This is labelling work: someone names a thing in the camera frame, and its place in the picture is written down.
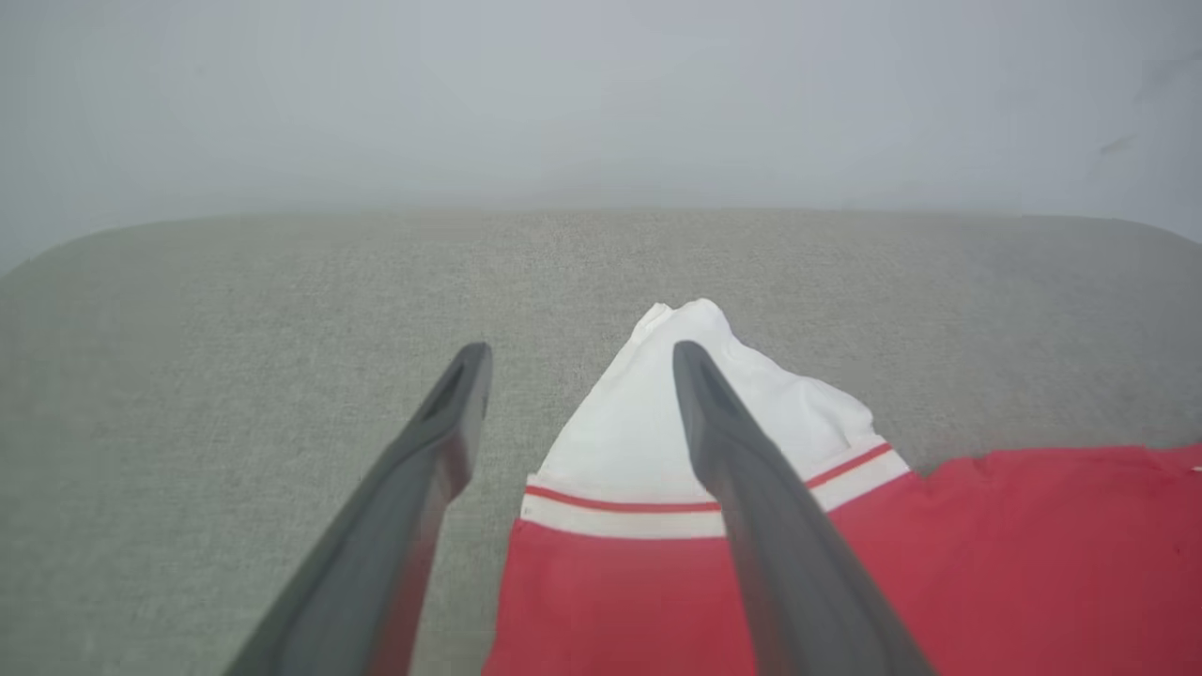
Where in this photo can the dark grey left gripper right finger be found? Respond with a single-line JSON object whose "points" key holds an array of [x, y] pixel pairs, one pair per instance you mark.
{"points": [[798, 563]]}

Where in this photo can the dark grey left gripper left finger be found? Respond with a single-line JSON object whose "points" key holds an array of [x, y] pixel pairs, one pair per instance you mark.
{"points": [[376, 563]]}

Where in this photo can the red and white jersey garment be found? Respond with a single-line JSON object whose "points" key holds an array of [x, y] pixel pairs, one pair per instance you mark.
{"points": [[620, 601]]}

